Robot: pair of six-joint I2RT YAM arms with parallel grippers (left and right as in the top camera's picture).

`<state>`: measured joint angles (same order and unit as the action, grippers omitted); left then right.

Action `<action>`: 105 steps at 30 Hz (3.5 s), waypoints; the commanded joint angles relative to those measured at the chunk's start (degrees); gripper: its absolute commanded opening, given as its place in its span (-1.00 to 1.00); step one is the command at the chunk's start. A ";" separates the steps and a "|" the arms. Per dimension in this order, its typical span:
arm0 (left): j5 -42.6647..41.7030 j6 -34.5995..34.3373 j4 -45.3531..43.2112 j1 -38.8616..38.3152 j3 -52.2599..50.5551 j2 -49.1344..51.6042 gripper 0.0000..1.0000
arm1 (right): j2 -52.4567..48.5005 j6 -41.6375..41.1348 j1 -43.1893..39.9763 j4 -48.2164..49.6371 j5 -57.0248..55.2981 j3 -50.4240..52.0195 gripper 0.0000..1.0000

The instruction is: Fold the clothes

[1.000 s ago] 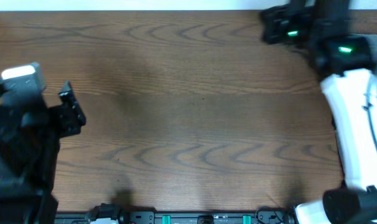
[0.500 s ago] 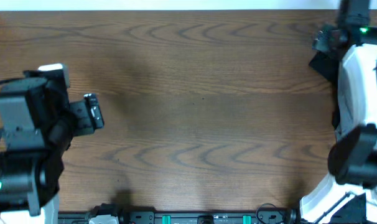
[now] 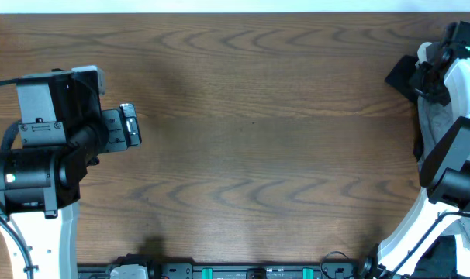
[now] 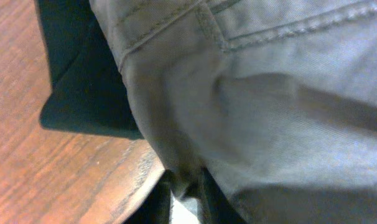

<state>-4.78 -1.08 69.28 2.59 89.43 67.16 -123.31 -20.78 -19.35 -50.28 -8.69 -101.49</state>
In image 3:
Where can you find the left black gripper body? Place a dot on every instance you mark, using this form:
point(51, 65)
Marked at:
point(111, 128)

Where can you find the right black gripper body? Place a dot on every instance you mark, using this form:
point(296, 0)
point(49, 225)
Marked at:
point(429, 83)

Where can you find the grey shorts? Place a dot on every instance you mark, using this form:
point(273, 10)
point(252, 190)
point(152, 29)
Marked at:
point(434, 121)

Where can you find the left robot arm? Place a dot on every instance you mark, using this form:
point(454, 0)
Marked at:
point(45, 155)

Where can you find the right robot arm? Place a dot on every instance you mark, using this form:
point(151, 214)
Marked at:
point(433, 239)

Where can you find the black garment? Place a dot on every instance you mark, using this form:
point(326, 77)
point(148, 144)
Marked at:
point(398, 78)

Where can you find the white garment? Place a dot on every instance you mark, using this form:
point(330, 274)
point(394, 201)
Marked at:
point(422, 54)

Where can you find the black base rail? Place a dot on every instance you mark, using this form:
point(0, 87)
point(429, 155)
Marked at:
point(144, 267)

